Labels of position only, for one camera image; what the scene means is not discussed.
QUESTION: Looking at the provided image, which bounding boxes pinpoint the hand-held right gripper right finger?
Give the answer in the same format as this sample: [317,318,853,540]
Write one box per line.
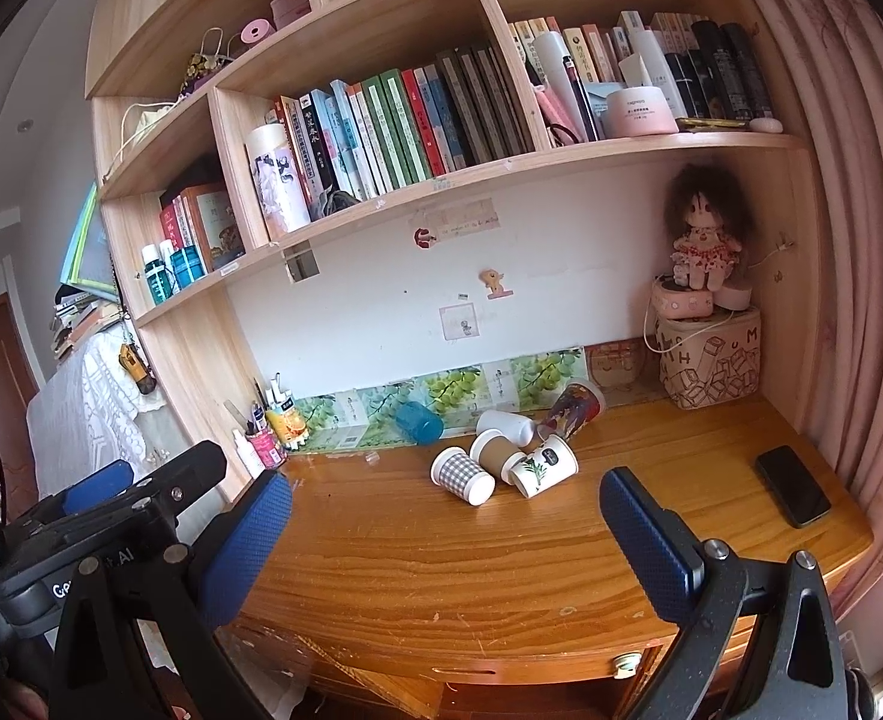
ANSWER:
[599,466,851,720]

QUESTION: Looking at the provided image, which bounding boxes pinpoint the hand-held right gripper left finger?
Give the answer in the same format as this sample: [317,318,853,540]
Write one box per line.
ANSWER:
[47,469,295,720]

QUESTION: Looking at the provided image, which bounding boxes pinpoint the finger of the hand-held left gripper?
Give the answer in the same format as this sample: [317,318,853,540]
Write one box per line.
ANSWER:
[128,440,228,535]
[59,459,137,515]

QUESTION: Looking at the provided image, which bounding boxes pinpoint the white leaf print paper cup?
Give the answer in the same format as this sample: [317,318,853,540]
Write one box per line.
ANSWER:
[506,433,579,500]

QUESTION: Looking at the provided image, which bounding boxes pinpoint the dark colourful paper cup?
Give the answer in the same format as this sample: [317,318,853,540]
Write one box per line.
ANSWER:
[537,379,608,442]

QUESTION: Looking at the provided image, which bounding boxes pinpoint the brown paper cup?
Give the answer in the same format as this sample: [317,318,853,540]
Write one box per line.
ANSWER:
[469,429,524,482]

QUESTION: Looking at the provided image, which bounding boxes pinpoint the plain white paper cup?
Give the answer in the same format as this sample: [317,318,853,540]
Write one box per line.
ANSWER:
[476,409,539,447]

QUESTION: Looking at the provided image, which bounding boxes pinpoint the grey checked paper cup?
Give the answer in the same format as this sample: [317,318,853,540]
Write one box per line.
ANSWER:
[430,446,495,506]

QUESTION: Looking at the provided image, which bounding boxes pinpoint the blue plastic cup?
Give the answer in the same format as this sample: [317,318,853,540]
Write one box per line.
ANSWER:
[395,400,444,446]

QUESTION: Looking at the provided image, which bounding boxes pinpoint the white lace cloth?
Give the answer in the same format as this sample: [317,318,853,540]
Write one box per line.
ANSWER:
[25,326,188,500]

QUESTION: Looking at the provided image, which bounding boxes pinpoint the pink pen holder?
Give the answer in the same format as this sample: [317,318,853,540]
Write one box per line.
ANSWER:
[245,427,287,470]

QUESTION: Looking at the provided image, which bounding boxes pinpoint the yellow orange carton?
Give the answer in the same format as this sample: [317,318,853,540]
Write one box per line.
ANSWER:
[265,403,309,447]

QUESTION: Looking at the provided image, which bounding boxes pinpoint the brown wooden door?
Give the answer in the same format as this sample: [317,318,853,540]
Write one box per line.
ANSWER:
[0,292,41,522]

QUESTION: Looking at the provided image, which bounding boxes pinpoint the wooden bookshelf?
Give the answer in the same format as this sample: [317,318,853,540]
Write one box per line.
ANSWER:
[83,0,825,507]

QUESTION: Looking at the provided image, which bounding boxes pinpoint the black smartphone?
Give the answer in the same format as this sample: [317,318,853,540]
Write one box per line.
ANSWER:
[755,445,833,530]

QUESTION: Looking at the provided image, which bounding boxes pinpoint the stack of books and papers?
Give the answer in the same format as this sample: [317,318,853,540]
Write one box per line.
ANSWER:
[50,281,126,361]

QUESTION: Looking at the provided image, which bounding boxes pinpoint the orange printed card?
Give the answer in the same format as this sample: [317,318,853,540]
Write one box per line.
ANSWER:
[585,340,647,392]

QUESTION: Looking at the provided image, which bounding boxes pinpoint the printed fabric storage bag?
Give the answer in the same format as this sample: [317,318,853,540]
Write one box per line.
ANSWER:
[653,309,764,410]

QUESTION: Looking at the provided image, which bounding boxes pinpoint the teal bottle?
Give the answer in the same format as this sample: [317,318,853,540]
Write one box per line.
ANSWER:
[140,242,171,307]

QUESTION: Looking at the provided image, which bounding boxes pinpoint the teal box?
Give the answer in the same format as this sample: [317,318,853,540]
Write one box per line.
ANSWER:
[170,245,209,287]

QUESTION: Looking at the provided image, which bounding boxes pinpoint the green framed board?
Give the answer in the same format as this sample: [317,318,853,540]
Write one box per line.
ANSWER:
[59,181,116,293]

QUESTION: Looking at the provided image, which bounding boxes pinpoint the pink rounded box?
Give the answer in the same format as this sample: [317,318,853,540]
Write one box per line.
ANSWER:
[651,275,714,322]

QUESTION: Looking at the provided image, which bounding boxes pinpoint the grape print backsplash panel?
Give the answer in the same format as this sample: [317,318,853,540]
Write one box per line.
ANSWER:
[292,349,587,455]

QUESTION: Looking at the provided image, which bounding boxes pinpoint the red and orange books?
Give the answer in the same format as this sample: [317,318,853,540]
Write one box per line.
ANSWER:
[158,181,248,260]

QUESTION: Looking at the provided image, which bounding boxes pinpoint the white round device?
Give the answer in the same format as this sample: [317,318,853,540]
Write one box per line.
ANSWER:
[711,277,755,312]

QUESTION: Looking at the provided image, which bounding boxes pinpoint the white printed cylinder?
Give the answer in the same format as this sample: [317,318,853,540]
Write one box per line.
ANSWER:
[244,124,312,235]

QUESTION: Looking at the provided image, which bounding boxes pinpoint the dark cloth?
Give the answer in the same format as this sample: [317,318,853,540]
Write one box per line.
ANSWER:
[316,186,362,220]

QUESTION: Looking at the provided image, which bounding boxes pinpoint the brown haired doll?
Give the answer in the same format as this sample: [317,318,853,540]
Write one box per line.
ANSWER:
[662,163,758,293]

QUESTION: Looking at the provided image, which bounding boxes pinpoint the taped paper note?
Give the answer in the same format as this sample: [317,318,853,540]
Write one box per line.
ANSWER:
[419,197,503,237]

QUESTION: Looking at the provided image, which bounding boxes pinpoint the small patterned gift bag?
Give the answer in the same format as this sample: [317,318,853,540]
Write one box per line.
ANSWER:
[179,28,236,100]

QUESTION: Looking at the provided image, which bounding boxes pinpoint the row of mixed colour books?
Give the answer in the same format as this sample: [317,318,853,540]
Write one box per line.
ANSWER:
[272,41,539,205]

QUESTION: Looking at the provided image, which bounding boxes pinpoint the pink white cream jar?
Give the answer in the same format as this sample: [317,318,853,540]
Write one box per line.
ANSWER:
[605,86,680,140]

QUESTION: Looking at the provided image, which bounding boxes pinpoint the pink pouch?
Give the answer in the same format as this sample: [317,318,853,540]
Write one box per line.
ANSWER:
[535,82,585,147]

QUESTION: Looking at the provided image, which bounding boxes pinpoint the row of pale and dark books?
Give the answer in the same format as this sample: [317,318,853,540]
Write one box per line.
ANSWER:
[509,10,776,145]

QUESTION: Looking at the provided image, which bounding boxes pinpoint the white cable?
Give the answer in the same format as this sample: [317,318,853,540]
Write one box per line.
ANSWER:
[640,281,735,353]

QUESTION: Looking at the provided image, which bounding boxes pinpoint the small square wall sticker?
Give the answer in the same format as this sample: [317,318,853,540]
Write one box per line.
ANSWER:
[440,302,479,340]

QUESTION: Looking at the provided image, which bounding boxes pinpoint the white drawstring bag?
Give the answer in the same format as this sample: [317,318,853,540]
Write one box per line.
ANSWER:
[100,101,180,181]

